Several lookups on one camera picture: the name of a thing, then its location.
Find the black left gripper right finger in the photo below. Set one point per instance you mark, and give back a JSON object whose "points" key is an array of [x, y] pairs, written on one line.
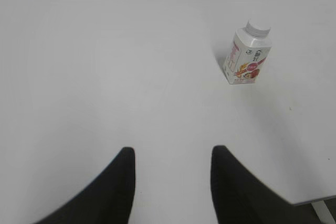
{"points": [[239, 197]]}

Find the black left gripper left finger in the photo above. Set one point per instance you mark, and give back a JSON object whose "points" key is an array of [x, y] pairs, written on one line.
{"points": [[107, 199]]}

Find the white yogurt drink bottle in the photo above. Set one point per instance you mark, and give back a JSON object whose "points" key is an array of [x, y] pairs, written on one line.
{"points": [[246, 57]]}

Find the white bottle cap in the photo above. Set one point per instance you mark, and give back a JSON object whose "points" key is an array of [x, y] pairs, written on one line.
{"points": [[257, 28]]}

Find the white table leg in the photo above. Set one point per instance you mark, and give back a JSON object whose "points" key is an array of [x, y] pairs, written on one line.
{"points": [[323, 212]]}

